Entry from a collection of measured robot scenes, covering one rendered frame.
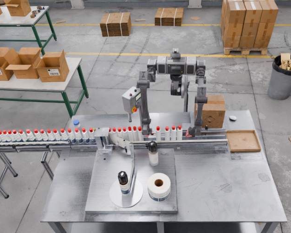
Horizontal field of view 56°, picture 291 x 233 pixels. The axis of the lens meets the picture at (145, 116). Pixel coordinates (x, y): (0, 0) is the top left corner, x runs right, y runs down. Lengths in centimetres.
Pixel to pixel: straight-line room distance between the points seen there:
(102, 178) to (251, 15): 404
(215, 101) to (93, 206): 160
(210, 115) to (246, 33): 301
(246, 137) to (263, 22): 301
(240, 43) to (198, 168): 352
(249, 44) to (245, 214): 389
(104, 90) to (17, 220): 251
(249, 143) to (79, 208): 180
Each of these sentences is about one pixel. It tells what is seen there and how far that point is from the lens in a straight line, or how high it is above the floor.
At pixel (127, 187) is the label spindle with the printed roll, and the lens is 243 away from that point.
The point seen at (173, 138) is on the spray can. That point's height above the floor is 93.
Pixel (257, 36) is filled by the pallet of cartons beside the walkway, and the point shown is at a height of 37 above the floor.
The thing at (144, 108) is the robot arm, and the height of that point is 140.
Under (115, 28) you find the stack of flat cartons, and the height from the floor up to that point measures 19.
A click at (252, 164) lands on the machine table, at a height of 83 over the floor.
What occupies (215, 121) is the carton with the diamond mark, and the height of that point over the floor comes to 96.
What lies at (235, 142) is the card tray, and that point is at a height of 83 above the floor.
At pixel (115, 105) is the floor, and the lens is 465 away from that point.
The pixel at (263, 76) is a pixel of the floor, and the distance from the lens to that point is 537.
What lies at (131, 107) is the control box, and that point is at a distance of 255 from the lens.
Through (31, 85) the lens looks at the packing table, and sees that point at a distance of 423.
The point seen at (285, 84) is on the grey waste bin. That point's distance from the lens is 472.
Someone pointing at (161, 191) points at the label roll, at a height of 102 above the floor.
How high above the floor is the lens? 310
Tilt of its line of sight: 45 degrees down
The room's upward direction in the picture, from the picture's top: 6 degrees counter-clockwise
